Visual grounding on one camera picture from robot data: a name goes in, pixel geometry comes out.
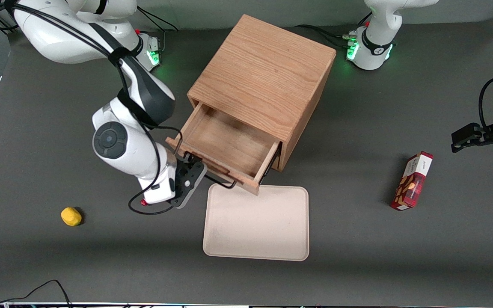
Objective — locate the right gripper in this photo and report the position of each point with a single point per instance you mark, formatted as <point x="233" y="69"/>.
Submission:
<point x="185" y="165"/>

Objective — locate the wooden drawer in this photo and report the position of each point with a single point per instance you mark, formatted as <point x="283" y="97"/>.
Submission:
<point x="229" y="141"/>

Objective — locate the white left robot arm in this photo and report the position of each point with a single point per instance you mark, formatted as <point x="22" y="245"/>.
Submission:
<point x="377" y="38"/>

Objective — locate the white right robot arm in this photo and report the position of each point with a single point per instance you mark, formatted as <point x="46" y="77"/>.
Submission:
<point x="58" y="38"/>

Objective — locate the wooden drawer cabinet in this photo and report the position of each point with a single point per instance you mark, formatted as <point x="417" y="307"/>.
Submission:
<point x="268" y="68"/>

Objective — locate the red snack box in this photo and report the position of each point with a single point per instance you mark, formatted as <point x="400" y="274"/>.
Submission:
<point x="412" y="182"/>

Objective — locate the beige plastic tray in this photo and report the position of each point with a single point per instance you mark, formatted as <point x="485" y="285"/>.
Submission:
<point x="256" y="226"/>

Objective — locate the yellow lemon toy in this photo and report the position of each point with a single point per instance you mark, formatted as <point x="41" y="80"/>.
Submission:
<point x="71" y="216"/>

